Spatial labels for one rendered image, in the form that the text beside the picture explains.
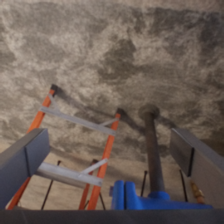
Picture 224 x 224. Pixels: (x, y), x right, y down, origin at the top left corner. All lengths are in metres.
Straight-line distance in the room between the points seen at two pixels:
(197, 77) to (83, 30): 0.66
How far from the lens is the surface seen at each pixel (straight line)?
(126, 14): 0.85
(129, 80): 0.95
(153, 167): 0.77
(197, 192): 0.79
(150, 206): 0.50
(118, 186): 0.53
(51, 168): 0.80
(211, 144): 1.34
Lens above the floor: 0.85
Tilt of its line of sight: 51 degrees down
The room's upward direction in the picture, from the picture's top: 170 degrees counter-clockwise
